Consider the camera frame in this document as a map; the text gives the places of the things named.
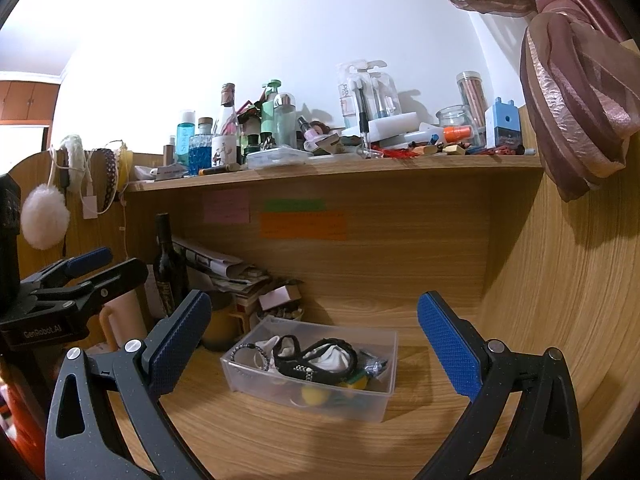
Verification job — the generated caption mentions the green and yellow sponge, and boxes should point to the green and yellow sponge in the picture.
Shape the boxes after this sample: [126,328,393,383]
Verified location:
[339,372,372,392]

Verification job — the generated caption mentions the white printed cloth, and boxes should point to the white printed cloth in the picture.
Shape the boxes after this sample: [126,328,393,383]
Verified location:
[267,337,352,372]

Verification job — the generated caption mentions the clear plastic storage box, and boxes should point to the clear plastic storage box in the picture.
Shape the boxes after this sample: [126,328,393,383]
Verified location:
[220,321,399,423]

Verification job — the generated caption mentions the clear glass bottle brown cap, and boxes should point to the clear glass bottle brown cap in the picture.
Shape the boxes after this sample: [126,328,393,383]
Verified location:
[212,83,240,136]

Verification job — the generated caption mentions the tall light blue bottle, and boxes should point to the tall light blue bottle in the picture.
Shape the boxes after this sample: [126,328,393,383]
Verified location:
[176,110,196,166]

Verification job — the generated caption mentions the white foam block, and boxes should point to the white foam block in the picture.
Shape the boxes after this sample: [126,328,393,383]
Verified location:
[359,111,420,137]

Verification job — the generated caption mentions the flat clear plastic case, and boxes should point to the flat clear plastic case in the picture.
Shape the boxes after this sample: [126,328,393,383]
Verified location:
[246,145,310,170]

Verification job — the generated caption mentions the blue pencil sharpener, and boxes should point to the blue pencil sharpener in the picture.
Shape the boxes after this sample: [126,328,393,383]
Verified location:
[485,98,521,149]

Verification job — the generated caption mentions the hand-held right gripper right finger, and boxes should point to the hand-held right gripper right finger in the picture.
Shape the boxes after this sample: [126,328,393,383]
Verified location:
[415,291,583,480]

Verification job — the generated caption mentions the white fluffy pompom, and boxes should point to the white fluffy pompom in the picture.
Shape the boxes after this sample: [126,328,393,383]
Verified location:
[21,185,71,250]

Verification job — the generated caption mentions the wooden desk shelf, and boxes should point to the wooden desk shelf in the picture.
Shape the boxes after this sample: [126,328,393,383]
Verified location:
[124,152,543,192]

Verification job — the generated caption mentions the orange sticky note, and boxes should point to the orange sticky note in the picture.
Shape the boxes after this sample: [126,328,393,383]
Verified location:
[260,211,347,241]

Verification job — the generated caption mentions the beaded bracelet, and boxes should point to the beaded bracelet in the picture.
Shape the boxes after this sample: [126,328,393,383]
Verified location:
[229,341,272,370]

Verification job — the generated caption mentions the yellow headband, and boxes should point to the yellow headband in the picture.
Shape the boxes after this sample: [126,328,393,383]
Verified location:
[117,145,136,184]

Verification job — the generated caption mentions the green sticky note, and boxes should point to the green sticky note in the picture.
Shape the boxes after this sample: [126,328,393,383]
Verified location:
[264,199,326,212]

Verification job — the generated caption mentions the short glass jar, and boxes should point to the short glass jar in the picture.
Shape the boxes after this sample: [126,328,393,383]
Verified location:
[436,105,476,132]

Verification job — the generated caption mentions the tall clear pencil tube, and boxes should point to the tall clear pencil tube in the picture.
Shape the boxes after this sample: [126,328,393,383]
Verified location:
[456,71,489,146]

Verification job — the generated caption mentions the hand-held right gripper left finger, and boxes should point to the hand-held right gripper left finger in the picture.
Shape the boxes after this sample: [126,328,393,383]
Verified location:
[45,290,213,480]

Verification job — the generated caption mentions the frosted bottle silver cap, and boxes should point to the frosted bottle silver cap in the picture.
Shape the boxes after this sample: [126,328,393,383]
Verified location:
[274,92,298,149]

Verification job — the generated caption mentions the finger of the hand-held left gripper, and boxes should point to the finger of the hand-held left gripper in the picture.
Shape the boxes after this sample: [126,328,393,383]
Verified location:
[31,258,150,312]
[21,247,114,294]

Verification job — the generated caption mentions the black studded strap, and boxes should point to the black studded strap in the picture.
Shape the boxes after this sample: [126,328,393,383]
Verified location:
[272,335,360,382]

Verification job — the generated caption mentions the green pump bottle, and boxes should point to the green pump bottle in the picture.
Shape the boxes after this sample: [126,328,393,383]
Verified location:
[260,80,284,148]

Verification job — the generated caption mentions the white bottle orange cap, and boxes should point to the white bottle orange cap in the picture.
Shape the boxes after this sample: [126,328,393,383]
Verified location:
[405,125,474,147]

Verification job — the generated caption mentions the wooden wall cabinet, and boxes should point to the wooden wall cabinet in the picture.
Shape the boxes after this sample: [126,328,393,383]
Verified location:
[0,72,61,124]

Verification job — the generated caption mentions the pink sticky note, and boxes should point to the pink sticky note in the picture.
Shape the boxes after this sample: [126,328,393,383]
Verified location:
[204,191,251,224]

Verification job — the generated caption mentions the stack of newspapers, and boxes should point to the stack of newspapers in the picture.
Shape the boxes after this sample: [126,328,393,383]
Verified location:
[171,237,271,294]

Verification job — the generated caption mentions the dark wine bottle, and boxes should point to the dark wine bottle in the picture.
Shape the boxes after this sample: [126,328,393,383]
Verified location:
[152,213,190,319]

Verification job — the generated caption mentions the small pink cardboard box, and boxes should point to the small pink cardboard box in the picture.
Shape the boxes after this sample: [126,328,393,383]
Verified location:
[257,285,301,312]

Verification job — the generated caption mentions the pale pink cup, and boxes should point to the pale pink cup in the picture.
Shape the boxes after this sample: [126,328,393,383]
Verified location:
[100,290,149,354]

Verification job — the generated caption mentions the white printed mug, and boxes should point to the white printed mug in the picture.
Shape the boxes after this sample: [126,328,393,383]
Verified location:
[211,134,241,166]

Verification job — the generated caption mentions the clear blister toothbrush pack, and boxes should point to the clear blister toothbrush pack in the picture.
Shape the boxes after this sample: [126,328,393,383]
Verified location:
[336,60,401,129]

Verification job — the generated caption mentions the white fluffy headband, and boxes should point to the white fluffy headband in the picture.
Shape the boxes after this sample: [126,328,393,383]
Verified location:
[60,134,91,194]

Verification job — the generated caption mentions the dotted brown headband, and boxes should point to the dotted brown headband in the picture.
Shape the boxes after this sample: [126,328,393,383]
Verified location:
[101,147,121,212]

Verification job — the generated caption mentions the pink striped curtain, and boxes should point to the pink striped curtain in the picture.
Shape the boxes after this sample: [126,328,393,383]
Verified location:
[402,0,640,204]

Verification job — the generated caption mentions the faceted blue liquid bottle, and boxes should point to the faceted blue liquid bottle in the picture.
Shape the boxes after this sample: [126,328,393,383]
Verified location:
[189,117,215,176]

